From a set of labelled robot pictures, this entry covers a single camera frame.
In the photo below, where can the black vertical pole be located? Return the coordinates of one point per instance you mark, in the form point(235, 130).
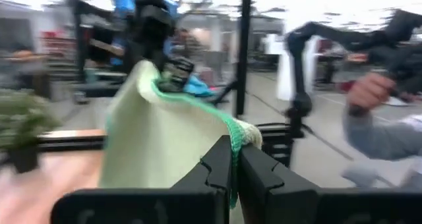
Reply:
point(243, 52)

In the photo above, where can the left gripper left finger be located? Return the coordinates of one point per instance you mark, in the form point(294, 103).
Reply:
point(198, 194)

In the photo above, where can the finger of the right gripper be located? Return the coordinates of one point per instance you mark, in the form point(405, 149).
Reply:
point(185, 72)
point(168, 77)

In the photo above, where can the person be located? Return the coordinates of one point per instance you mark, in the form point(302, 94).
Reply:
point(382, 138)

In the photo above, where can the bushy potted plant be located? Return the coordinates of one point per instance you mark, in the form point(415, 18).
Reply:
point(23, 125)

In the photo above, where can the person's hand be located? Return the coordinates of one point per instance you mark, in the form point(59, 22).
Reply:
point(369, 92)

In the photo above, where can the green microfiber towel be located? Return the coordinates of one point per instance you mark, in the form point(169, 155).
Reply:
point(155, 138)

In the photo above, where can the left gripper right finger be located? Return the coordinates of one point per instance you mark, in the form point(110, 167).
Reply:
point(280, 197)

